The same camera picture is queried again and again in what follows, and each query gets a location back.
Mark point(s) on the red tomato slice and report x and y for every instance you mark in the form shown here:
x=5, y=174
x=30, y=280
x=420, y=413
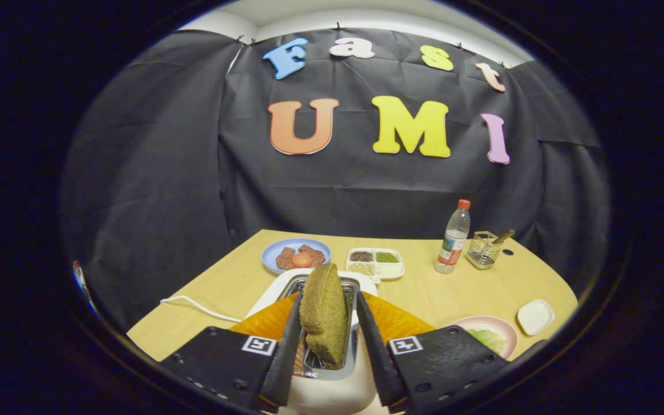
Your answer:
x=302, y=260

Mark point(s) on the white toaster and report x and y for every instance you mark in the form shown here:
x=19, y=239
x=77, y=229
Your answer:
x=326, y=397

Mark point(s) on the small white dish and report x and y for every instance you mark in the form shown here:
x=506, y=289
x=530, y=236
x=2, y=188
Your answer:
x=535, y=317

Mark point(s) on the brown bread slice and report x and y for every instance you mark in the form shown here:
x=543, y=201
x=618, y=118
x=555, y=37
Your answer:
x=323, y=311

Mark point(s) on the pink plate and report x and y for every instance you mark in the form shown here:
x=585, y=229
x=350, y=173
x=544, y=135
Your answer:
x=505, y=325

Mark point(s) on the wooden utensil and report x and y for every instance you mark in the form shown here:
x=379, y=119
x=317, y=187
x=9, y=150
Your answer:
x=504, y=236

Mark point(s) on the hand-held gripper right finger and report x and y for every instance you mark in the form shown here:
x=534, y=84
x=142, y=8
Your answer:
x=375, y=363

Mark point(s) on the clear plastic bottle red cap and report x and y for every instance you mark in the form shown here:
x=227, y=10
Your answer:
x=453, y=242

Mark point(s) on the brown meat slice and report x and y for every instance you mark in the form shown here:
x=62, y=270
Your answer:
x=316, y=253
x=285, y=258

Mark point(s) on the white divided seed tray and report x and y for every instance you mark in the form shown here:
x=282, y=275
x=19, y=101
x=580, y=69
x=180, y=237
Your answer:
x=389, y=270

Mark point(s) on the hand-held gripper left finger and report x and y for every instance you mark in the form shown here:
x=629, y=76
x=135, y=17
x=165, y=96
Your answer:
x=286, y=357

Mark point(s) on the green lettuce leaf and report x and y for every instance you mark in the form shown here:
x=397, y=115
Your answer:
x=487, y=340

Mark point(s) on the blue plate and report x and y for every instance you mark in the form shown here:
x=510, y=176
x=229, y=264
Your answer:
x=271, y=253

